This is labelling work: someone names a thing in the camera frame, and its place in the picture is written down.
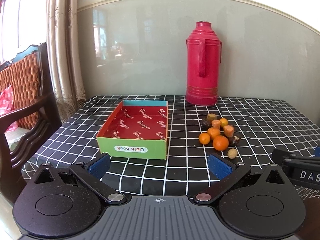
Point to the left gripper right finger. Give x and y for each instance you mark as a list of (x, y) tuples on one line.
[(229, 174)]

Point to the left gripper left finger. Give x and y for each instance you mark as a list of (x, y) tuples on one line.
[(89, 175)]

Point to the small tan walnut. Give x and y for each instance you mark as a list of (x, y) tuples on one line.
[(232, 153)]

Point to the large orange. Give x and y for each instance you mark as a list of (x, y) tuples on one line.
[(220, 143)]

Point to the dark chestnut front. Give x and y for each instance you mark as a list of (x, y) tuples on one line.
[(234, 140)]

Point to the carrot chunk right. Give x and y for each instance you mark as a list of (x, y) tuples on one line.
[(228, 131)]

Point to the black white grid tablecloth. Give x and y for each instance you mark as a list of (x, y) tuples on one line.
[(261, 124)]

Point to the carrot chunk middle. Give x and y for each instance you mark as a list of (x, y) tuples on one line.
[(216, 124)]

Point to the small orange back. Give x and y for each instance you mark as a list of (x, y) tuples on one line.
[(223, 122)]

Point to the greenish carrot top chunk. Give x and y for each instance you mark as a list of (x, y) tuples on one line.
[(210, 117)]

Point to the colourful cardboard box tray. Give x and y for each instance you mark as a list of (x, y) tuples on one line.
[(136, 129)]

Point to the dark wooden sofa chair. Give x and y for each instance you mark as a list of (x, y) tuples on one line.
[(34, 108)]

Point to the pink checkered plastic bag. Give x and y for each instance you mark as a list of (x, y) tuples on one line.
[(6, 106)]

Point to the red thermos flask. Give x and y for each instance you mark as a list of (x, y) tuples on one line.
[(204, 52)]

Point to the beige curtain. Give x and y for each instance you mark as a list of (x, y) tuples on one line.
[(63, 54)]

